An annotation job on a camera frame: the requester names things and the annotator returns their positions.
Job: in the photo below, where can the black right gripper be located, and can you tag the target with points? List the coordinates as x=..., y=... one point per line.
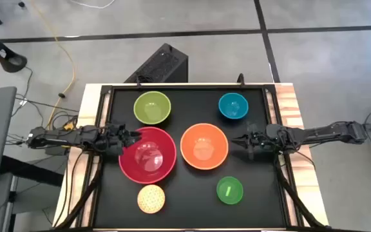
x=269, y=138

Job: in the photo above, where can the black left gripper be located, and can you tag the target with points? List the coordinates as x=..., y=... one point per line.
x=114, y=140

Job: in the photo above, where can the lime green bowl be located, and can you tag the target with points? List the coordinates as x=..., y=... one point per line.
x=152, y=108

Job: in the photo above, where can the blue bowl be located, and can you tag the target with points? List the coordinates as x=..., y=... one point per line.
x=233, y=105

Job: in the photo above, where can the orange bowl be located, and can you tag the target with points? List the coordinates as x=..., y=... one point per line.
x=205, y=146

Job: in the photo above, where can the small green bowl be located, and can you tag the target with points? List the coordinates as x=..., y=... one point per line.
x=230, y=190

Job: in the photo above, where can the yellow perforated bowl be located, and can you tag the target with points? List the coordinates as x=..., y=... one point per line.
x=151, y=198

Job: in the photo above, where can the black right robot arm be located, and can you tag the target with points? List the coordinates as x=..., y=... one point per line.
x=327, y=133

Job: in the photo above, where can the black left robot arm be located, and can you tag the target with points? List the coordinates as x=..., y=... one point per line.
x=60, y=138

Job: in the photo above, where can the large red bowl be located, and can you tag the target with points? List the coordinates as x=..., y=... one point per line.
x=159, y=167

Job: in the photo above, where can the black computer tower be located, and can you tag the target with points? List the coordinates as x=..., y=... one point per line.
x=161, y=66

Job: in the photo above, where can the black table mat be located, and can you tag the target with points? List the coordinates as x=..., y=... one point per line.
x=192, y=199

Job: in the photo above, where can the black curved stand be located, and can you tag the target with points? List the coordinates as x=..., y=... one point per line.
x=6, y=56

